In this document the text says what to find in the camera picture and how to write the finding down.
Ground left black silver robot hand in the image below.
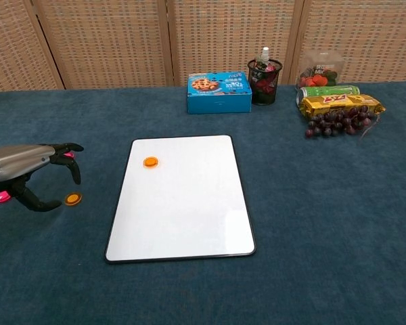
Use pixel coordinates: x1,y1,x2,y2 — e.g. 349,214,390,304
0,142,85,213

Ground woven wooden folding screen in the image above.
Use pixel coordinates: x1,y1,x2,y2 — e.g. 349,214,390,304
0,0,406,93

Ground white magnetic board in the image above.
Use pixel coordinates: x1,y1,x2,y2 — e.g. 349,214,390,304
104,134,257,265

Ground blue cookie box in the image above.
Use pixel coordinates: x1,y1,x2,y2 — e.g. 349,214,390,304
186,71,253,115

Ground black mesh pen cup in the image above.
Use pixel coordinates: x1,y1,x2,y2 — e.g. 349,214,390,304
247,58,284,106

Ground red black snack pouch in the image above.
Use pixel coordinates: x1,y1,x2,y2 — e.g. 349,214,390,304
253,58,280,74

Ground small white spray bottle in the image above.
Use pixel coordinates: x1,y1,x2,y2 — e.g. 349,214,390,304
255,47,271,65

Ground blue carpet table cover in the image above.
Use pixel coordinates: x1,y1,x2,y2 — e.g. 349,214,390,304
0,81,406,325

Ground dark purple grape bunch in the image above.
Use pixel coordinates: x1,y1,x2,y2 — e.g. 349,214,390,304
304,105,382,139

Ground green drink can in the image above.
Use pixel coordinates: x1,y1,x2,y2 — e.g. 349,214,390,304
296,85,361,106

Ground clear plastic fruit box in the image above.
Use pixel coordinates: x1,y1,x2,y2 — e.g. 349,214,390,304
296,49,345,91

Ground yellow biscuit packet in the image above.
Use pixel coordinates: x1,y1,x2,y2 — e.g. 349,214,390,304
298,94,386,120

